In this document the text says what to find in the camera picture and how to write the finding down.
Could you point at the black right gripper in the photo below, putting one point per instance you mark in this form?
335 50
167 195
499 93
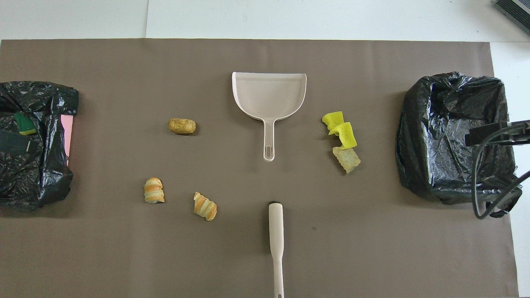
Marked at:
497 134

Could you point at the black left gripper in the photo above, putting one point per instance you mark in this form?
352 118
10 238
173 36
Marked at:
14 142

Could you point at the striped toy croissant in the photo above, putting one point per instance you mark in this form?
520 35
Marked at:
154 191
205 207

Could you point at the large yellow sponge piece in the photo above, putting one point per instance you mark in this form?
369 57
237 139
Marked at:
347 135

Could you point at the pale beige sponge piece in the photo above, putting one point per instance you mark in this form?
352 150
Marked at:
347 160

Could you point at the small yellow sponge piece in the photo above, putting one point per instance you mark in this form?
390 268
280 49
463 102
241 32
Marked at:
332 118

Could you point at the brown bread roll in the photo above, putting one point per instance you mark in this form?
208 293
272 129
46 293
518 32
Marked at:
182 126

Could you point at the pale pink plastic dustpan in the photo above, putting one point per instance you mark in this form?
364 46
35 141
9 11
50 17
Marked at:
269 95

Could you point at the black trash bag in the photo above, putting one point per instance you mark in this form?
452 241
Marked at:
434 124
49 165

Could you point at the pink plastic bin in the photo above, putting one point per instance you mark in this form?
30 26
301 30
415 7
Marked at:
66 132

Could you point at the green and yellow sponge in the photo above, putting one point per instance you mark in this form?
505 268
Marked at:
25 123

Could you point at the brown paper table mat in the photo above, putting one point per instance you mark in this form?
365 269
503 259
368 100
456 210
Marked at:
124 82

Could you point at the dark grey ribbed box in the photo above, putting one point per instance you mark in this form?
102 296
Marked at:
515 10

